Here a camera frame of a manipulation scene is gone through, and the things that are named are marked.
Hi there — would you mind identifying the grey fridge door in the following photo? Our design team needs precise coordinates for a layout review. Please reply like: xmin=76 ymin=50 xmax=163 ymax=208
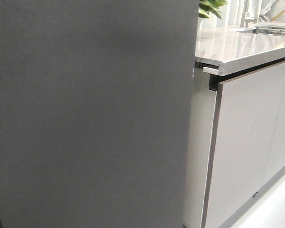
xmin=0 ymin=0 xmax=198 ymax=228

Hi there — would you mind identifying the near grey cabinet door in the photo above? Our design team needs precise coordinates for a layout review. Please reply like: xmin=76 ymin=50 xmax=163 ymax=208
xmin=205 ymin=62 xmax=285 ymax=228

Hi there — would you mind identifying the grey cabinet door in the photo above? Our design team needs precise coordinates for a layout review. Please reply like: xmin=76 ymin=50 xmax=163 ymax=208
xmin=262 ymin=89 xmax=285 ymax=185
xmin=205 ymin=62 xmax=285 ymax=228

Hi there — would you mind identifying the far grey cabinet door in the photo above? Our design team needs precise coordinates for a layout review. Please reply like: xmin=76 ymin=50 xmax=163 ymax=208
xmin=262 ymin=89 xmax=285 ymax=185

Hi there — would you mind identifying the white cabinet side panel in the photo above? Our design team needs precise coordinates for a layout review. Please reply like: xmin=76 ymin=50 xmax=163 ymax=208
xmin=183 ymin=68 xmax=216 ymax=228

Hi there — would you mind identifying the marble kitchen countertop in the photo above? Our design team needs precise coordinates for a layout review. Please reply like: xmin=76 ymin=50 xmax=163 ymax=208
xmin=195 ymin=21 xmax=285 ymax=76

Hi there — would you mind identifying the green potted plant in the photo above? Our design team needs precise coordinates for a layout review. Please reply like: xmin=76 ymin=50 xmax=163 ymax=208
xmin=199 ymin=0 xmax=228 ymax=19

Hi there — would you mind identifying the steel kitchen faucet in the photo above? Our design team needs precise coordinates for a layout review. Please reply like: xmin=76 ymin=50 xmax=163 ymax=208
xmin=239 ymin=0 xmax=260 ymax=28

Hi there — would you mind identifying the steel kitchen sink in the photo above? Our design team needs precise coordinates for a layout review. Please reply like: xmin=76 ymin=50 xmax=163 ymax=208
xmin=236 ymin=25 xmax=285 ymax=37

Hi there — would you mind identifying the gold frame decoration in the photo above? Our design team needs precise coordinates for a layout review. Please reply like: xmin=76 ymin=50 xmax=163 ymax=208
xmin=270 ymin=8 xmax=285 ymax=22

